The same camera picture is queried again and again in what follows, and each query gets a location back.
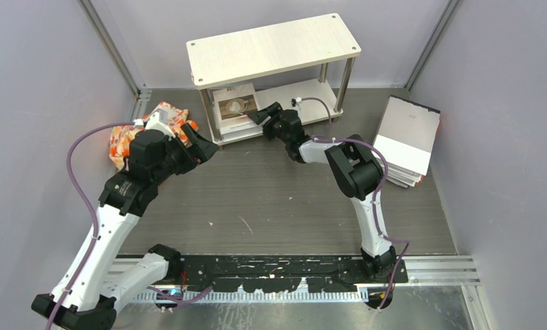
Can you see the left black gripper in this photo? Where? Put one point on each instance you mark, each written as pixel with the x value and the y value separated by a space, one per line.
pixel 190 160

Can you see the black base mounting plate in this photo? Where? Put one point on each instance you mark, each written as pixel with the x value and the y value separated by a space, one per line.
pixel 280 273

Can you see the aluminium rail frame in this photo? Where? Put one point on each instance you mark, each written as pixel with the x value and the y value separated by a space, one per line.
pixel 435 271

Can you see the white two-tier shelf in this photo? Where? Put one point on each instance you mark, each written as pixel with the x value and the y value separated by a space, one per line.
pixel 237 57

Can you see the stack of remaining books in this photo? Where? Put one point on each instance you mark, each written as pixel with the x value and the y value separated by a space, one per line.
pixel 407 173

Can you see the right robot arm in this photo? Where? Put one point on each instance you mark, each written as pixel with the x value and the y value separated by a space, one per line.
pixel 357 170

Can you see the afternoon tea book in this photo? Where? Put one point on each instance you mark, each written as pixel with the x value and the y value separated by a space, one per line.
pixel 232 107

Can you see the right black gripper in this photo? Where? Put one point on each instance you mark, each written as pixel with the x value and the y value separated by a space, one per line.
pixel 260 116

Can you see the orange floral cloth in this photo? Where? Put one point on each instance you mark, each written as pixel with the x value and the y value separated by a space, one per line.
pixel 121 136

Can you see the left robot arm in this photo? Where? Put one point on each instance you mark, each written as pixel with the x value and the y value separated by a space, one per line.
pixel 82 299

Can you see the white grey cover book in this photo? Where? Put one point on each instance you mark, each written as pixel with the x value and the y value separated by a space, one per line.
pixel 406 135

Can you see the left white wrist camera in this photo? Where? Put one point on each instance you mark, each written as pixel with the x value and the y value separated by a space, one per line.
pixel 158 121

